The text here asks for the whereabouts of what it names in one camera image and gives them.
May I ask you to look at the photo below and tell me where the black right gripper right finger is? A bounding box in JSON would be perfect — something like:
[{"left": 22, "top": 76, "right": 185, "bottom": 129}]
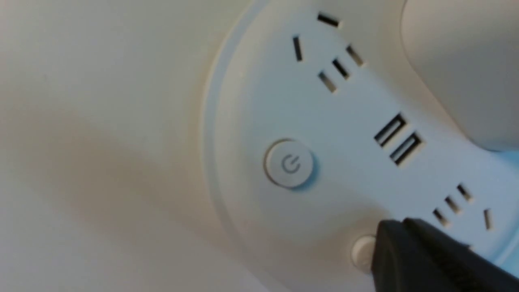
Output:
[{"left": 403, "top": 218, "right": 519, "bottom": 292}]

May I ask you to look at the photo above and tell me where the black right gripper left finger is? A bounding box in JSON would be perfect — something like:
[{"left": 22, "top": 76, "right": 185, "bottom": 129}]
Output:
[{"left": 371, "top": 221, "right": 459, "bottom": 292}]

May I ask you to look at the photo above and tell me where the white desk lamp with sockets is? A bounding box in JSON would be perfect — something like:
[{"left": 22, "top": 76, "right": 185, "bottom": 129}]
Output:
[{"left": 201, "top": 0, "right": 518, "bottom": 292}]

